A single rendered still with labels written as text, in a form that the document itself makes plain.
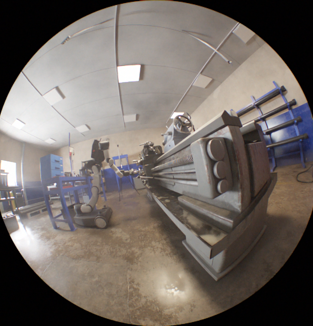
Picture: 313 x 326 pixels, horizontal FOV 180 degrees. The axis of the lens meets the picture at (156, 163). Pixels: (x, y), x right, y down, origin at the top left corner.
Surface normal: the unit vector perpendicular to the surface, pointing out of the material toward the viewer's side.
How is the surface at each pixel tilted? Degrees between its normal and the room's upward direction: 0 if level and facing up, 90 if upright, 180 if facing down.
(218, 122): 90
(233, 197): 90
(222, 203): 90
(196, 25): 180
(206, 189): 90
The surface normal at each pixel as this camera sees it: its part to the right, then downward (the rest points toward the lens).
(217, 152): 0.20, -0.12
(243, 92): -0.96, 0.18
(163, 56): 0.20, 0.98
